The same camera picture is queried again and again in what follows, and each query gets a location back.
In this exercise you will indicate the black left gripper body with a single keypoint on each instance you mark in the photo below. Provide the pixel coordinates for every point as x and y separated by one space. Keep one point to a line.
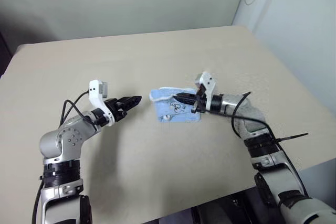
116 108

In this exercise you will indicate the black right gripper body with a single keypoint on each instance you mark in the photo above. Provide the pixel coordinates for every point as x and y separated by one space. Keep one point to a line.
200 103

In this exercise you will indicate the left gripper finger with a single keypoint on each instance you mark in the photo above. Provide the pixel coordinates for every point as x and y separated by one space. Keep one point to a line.
130 104
132 98

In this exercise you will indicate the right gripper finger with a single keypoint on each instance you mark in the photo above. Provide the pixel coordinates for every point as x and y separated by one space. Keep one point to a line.
186 95
187 101

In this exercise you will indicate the light blue towel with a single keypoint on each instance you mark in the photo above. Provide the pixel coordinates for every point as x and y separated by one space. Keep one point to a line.
162 111

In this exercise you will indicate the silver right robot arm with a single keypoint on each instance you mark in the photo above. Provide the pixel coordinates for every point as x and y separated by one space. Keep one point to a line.
275 171

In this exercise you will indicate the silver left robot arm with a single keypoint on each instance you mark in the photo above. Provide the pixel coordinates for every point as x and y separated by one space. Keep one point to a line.
65 140

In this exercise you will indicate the black office chair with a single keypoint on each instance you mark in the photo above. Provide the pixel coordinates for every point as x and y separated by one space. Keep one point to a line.
3 56

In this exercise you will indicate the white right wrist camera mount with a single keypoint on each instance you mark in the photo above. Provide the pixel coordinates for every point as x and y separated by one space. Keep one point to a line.
208 82

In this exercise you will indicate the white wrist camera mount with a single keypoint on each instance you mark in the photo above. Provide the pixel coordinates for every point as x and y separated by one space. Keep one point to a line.
208 82
95 90

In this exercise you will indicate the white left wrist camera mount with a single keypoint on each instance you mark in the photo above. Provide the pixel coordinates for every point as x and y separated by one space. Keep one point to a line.
95 90

